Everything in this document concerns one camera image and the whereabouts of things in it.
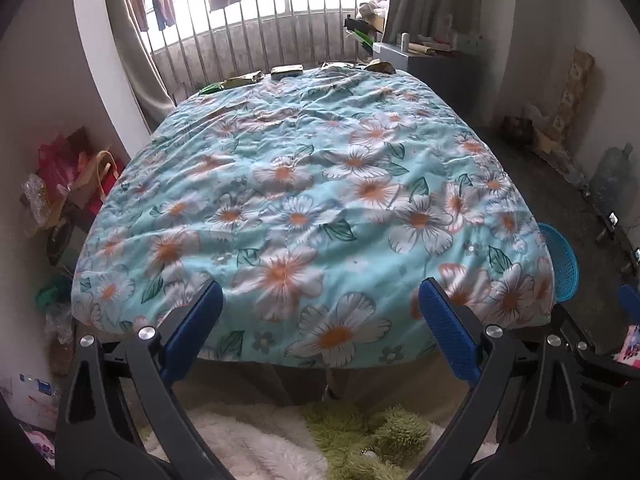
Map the crumpled clear plastic wrap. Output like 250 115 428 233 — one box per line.
20 174 57 234

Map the olive green packet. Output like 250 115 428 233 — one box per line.
225 72 264 89

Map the white fluffy rug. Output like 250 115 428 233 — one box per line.
145 402 332 480

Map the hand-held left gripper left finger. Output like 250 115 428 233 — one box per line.
54 280 236 480

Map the wide beige curtain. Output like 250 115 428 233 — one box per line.
100 0 176 133

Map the green fluffy rug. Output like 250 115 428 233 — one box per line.
305 402 434 480

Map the beige table skirt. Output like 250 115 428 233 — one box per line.
175 345 452 412

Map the large water jug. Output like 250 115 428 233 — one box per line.
590 144 637 222

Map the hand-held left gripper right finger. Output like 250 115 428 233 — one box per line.
407 277 588 480

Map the blue label floor bottle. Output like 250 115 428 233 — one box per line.
19 373 54 397

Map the green plastic bag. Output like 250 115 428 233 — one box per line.
35 275 74 307

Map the narrow grey curtain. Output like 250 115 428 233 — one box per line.
382 0 458 42

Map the grey cabinet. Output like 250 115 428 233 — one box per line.
372 40 482 112

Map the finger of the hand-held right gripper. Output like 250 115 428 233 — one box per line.
552 304 640 378
619 284 640 322

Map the metal pot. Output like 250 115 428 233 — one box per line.
47 222 77 267

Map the blue plastic basket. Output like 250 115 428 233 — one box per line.
537 222 581 303

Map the small box of clutter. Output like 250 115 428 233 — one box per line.
502 115 534 144

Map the cardboard box on sill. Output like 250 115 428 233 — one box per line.
344 2 389 44

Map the metal window railing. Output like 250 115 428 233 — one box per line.
150 0 392 103

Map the tall cardboard strip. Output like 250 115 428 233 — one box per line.
547 47 596 147

